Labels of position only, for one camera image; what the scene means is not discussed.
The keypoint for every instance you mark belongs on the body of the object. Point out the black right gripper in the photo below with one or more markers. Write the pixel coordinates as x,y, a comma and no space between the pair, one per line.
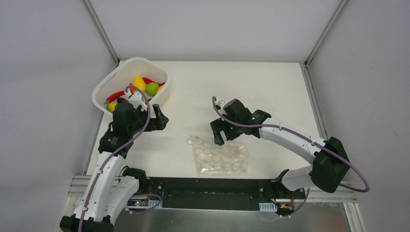
222,128

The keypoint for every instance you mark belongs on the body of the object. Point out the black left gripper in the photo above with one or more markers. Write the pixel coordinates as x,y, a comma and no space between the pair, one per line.
153,118

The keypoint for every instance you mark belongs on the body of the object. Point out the clear polka dot zip bag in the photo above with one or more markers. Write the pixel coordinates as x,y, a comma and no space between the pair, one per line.
229,159

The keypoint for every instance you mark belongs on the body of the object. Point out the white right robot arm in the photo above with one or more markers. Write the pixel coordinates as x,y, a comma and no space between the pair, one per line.
327,158

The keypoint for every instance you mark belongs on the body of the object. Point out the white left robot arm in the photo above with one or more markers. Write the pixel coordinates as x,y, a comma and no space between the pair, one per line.
101,203

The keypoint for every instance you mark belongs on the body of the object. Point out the long yellow toy squash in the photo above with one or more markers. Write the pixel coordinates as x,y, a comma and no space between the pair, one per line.
160,87

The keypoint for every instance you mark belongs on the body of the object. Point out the orange toy carrot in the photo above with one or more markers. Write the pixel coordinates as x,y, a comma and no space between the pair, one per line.
132,89

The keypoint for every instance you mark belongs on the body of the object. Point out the yellow toy pepper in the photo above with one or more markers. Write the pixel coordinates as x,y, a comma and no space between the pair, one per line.
139,83

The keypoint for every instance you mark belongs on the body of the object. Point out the yellow toy lemon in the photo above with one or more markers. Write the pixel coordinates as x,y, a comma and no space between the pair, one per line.
110,107

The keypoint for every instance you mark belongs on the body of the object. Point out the red toy chili pepper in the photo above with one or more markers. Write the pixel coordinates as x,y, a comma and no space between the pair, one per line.
114,96

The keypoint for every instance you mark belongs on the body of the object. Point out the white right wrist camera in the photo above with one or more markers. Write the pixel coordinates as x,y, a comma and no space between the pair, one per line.
219,104

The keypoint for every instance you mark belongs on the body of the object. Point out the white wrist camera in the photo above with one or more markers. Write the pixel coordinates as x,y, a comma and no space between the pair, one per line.
139,102
219,104

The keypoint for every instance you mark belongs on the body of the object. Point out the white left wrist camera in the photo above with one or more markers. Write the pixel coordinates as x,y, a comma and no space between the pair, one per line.
139,102

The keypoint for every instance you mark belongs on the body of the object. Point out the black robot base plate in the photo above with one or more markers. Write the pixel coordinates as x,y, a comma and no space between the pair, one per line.
218,194

